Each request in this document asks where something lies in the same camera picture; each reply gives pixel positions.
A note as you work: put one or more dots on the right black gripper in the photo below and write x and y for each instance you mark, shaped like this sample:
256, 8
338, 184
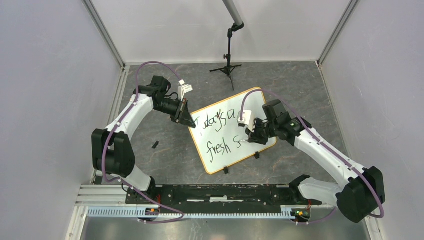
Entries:
254, 136

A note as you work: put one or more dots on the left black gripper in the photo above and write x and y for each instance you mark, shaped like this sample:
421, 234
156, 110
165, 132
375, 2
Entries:
182, 115

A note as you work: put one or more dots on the yellow framed whiteboard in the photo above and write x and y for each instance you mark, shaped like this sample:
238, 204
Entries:
217, 134

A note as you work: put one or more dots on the black marker cap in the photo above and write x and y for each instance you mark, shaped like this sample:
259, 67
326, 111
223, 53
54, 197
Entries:
155, 144

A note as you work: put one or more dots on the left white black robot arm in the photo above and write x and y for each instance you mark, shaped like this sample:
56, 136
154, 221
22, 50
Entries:
112, 151

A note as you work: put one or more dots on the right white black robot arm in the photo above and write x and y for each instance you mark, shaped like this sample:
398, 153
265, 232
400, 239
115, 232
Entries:
357, 192

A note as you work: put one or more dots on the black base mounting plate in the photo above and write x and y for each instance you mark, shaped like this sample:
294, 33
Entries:
226, 198

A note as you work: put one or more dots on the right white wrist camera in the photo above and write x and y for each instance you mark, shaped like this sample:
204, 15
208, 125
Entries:
246, 119

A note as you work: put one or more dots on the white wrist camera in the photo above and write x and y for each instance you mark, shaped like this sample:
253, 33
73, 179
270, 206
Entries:
183, 89
246, 119

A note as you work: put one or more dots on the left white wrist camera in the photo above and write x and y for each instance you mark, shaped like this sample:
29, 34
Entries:
183, 89

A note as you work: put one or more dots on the black tripod camera stand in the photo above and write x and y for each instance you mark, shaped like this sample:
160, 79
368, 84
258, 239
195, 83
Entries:
228, 68

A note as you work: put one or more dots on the slotted aluminium cable rail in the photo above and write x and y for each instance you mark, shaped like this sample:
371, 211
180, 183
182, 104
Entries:
142, 212

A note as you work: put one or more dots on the grey camera boom pole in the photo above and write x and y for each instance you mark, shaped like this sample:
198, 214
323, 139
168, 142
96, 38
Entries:
234, 13

